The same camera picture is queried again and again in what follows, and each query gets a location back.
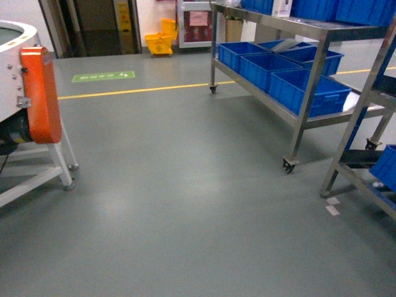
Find blue crate rear left cart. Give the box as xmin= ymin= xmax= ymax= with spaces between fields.
xmin=217 ymin=41 xmax=270 ymax=73

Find white box on cart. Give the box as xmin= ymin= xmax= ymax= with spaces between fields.
xmin=271 ymin=0 xmax=293 ymax=18

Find blue crate on cart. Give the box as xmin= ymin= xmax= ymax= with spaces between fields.
xmin=268 ymin=68 xmax=353 ymax=118
xmin=239 ymin=54 xmax=303 ymax=93

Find yellow caution sign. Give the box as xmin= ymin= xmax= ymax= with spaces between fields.
xmin=118 ymin=2 xmax=134 ymax=54

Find blue crate on near rack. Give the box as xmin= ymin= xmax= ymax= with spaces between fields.
xmin=369 ymin=144 xmax=395 ymax=192

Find orange machine guard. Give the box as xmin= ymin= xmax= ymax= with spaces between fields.
xmin=20 ymin=46 xmax=62 ymax=144

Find blue crate cart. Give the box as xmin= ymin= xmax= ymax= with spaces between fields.
xmin=217 ymin=41 xmax=270 ymax=73
xmin=257 ymin=38 xmax=345 ymax=77

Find blue crate middle on cart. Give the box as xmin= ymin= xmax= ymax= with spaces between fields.
xmin=239 ymin=54 xmax=303 ymax=93

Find near steel shelf rack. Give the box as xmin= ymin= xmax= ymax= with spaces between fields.
xmin=320 ymin=18 xmax=396 ymax=221

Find blue crate front on cart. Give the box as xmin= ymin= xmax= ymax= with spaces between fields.
xmin=268 ymin=68 xmax=353 ymax=118

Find yellow mop bucket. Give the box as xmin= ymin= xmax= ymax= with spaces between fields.
xmin=145 ymin=19 xmax=178 ymax=56

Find stainless steel shelf cart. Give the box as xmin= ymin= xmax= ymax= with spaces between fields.
xmin=209 ymin=2 xmax=388 ymax=173

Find blue crate rear right cart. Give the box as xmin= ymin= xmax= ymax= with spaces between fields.
xmin=257 ymin=38 xmax=345 ymax=77

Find white round machine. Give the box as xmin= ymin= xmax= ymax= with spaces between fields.
xmin=1 ymin=20 xmax=79 ymax=206

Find blue top shelf crates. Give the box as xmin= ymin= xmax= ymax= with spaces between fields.
xmin=240 ymin=0 xmax=395 ymax=27

